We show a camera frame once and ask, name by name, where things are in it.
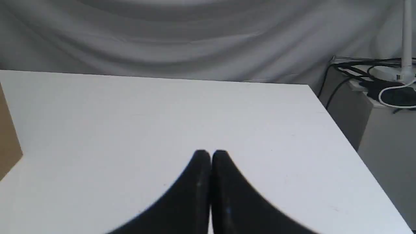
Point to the brown paper bag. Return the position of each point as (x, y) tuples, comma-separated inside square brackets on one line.
[(10, 149)]

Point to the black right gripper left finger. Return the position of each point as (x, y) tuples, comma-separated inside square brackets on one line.
[(185, 206)]

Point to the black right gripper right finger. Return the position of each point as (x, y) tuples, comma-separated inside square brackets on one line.
[(237, 208)]

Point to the grey side cabinet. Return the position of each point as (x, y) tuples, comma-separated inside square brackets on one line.
[(383, 137)]

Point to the grey backdrop cloth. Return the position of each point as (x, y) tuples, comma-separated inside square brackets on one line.
[(271, 41)]

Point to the white lamp stand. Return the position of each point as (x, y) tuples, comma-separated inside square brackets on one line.
[(403, 48)]

